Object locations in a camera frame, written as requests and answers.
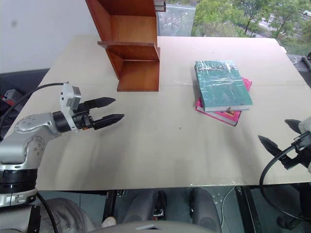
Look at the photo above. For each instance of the grey robot torso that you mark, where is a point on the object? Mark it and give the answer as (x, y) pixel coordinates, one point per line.
(150, 227)

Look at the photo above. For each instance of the black table leg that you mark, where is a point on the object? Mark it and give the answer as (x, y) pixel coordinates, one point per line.
(109, 204)

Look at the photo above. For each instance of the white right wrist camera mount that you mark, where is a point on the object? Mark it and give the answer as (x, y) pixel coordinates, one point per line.
(306, 125)

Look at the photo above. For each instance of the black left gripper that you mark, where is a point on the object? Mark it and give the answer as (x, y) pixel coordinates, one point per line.
(81, 117)

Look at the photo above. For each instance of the grey crumpled jacket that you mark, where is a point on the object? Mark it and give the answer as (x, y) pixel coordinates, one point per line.
(63, 216)

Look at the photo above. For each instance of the red and grey device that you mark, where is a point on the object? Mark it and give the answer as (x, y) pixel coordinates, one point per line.
(11, 95)

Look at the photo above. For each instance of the grey window frame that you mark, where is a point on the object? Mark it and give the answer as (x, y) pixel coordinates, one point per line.
(160, 5)

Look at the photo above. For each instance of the dark rounded grey robot leg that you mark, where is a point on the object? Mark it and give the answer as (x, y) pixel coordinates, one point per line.
(141, 206)
(204, 208)

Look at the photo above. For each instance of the green plastic-wrapped book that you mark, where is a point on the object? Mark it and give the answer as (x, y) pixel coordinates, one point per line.
(222, 85)

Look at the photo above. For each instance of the black table frame bar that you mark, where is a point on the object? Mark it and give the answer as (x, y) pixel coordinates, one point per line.
(250, 208)

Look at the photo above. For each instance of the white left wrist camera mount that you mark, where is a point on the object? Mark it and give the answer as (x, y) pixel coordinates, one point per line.
(68, 95)

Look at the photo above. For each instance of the pink book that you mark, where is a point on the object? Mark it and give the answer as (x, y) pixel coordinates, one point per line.
(228, 117)

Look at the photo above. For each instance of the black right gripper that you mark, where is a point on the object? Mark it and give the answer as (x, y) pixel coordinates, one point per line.
(302, 148)

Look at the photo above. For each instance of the brown wooden bookshelf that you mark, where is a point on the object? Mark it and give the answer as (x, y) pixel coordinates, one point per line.
(136, 72)

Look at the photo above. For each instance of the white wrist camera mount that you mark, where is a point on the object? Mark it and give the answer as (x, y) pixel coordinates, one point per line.
(68, 95)
(306, 125)

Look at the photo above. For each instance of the white shoe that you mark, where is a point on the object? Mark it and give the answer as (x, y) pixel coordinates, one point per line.
(108, 222)

